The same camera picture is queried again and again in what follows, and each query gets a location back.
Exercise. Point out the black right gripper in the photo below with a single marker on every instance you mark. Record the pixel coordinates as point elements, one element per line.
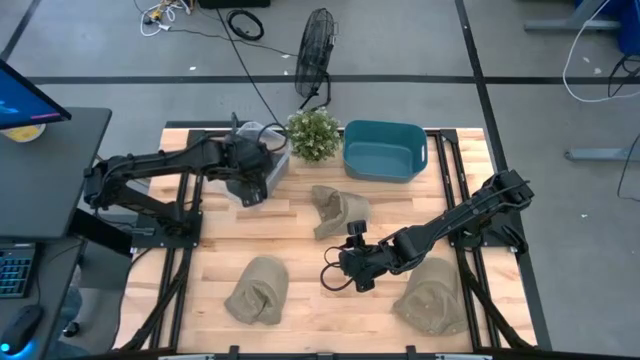
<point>367,260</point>

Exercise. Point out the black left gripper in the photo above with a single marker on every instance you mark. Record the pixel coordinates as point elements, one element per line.
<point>247,162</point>

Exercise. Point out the clear plastic storage bin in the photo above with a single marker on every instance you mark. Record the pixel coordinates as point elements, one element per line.
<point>280,167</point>

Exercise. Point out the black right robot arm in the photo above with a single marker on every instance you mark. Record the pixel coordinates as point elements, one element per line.
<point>450,220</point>

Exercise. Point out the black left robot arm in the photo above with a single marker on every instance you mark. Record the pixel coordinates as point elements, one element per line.
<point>160,160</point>

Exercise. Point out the tan hat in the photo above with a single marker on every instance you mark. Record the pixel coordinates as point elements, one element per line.
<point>430,302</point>
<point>340,210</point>
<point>260,292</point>

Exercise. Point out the small green potted plant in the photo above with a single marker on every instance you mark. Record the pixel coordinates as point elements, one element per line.
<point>314,135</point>

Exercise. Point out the teal plastic bin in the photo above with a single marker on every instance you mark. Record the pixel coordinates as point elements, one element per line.
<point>382,155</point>

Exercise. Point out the black floor fan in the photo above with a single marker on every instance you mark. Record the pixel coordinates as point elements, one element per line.
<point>314,55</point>

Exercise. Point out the black box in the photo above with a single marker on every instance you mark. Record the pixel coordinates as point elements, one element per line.
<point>234,3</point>

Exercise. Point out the black desk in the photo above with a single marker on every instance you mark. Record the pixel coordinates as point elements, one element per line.
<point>45,175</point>

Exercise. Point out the yellow round bowl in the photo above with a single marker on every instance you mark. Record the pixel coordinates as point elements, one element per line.
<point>22,133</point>

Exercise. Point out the computer monitor blue screen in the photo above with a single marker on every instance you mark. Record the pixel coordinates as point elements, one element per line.
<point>22,100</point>

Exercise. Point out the black caster wheel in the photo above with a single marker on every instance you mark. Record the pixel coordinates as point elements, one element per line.
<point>70,328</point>

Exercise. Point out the grey desk foot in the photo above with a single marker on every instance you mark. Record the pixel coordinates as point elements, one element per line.
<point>570,24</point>
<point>600,154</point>

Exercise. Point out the black keyboard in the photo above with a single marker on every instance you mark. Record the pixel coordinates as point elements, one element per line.
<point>15,270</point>

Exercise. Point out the black computer mouse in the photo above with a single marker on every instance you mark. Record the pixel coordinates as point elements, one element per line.
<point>20,327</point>

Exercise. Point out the blue fabric object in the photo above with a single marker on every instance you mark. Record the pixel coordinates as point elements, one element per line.
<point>627,25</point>

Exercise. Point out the black table edge rail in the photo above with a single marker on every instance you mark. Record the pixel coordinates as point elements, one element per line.
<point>320,355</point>

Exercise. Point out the black aluminium frame rails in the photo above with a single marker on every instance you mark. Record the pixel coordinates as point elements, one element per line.
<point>172,290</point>
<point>482,300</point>

